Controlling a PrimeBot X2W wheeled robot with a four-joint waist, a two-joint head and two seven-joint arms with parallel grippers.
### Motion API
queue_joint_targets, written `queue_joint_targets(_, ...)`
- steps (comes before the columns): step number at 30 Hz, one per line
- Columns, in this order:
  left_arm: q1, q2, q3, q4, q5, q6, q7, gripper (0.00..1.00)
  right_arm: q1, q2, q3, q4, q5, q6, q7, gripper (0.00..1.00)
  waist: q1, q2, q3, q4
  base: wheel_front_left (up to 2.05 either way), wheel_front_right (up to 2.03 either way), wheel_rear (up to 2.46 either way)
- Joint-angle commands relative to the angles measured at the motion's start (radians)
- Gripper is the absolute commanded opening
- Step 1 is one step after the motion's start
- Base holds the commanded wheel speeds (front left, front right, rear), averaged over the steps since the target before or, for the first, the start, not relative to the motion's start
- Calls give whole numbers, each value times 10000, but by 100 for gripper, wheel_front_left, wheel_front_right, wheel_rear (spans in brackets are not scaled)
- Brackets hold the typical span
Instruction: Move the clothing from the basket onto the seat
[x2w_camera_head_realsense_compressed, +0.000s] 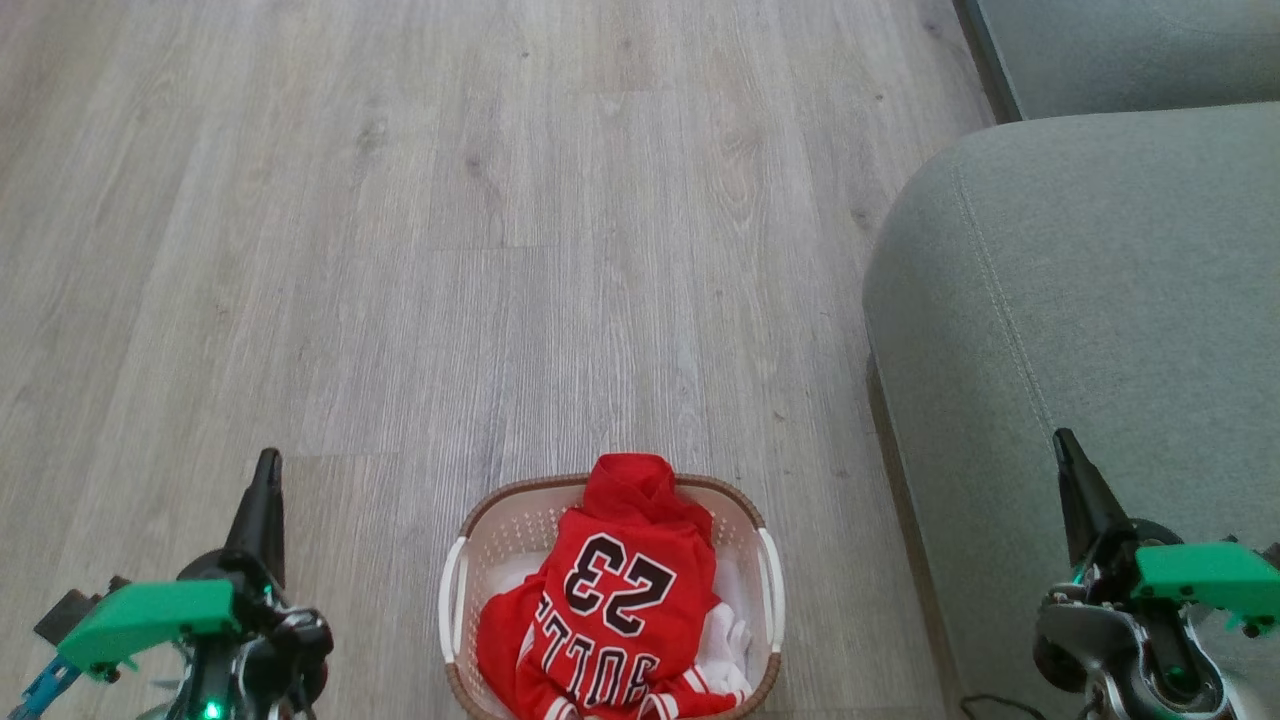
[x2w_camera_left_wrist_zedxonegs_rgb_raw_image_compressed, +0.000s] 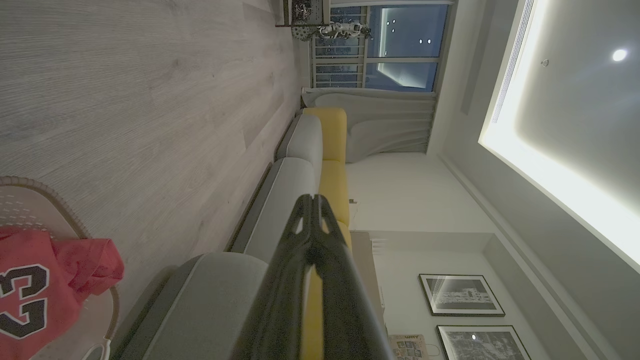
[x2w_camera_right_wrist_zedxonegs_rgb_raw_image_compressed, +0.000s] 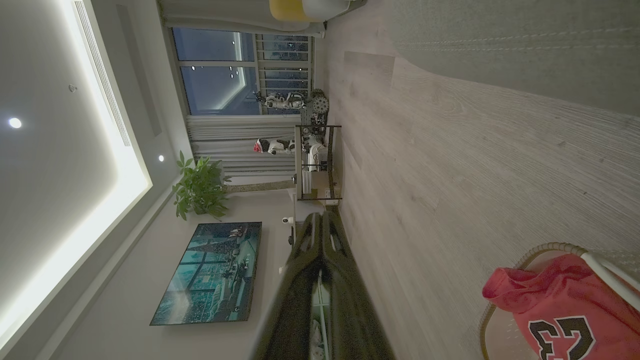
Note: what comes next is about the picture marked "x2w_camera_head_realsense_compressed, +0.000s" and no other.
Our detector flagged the grey fabric sofa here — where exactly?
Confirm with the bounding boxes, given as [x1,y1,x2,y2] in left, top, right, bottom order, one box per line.
[862,100,1280,720]

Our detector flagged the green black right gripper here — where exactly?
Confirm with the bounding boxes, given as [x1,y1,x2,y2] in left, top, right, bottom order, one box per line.
[1052,428,1280,638]

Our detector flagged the black cable with teal plug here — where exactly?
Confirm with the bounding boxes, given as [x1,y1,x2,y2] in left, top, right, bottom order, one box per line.
[8,655,83,720]
[958,693,1046,720]

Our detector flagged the red and white shorts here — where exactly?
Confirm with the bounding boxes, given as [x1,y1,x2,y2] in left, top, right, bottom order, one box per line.
[695,560,754,701]

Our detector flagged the white brown-rimmed laundry basket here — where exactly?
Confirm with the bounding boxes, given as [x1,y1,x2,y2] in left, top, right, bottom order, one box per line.
[438,473,786,720]

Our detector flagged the red number 23 jersey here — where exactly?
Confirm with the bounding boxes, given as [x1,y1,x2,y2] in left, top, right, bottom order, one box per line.
[476,452,751,720]

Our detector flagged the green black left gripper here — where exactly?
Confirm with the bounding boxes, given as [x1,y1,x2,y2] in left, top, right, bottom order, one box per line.
[58,448,334,701]

